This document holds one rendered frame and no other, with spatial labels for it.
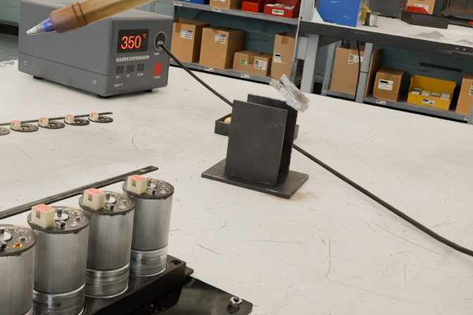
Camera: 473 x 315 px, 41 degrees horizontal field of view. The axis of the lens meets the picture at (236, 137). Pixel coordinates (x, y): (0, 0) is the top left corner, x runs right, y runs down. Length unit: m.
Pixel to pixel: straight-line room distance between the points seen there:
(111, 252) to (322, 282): 0.14
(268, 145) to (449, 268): 0.17
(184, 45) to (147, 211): 4.60
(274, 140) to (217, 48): 4.28
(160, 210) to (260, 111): 0.21
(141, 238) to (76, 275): 0.05
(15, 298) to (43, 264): 0.02
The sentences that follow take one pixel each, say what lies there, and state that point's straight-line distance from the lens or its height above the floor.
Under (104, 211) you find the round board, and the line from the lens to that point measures 0.28.
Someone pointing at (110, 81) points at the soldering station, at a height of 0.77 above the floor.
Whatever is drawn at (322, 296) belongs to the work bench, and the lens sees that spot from 0.37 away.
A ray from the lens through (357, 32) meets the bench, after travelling 2.22.
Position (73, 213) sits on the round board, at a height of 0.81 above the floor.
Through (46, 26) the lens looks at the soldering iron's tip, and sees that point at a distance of 0.22.
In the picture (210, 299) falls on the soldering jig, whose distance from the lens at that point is 0.32.
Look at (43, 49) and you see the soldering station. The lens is 0.80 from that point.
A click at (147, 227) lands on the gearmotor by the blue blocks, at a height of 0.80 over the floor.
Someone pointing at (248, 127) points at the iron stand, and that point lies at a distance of 0.50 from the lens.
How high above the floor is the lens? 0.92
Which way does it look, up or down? 16 degrees down
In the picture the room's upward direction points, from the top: 7 degrees clockwise
